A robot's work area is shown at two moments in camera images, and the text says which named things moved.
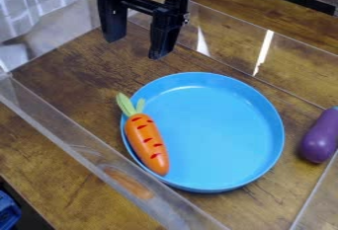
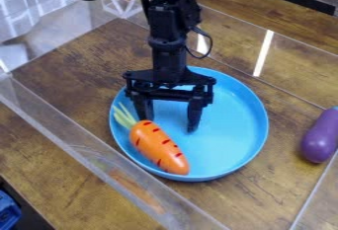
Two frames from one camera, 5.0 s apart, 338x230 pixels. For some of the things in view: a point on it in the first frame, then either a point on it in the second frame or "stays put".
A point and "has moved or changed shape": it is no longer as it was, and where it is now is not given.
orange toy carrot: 145,135 has moved or changed shape
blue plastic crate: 10,212 stays put
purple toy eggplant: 320,144 stays put
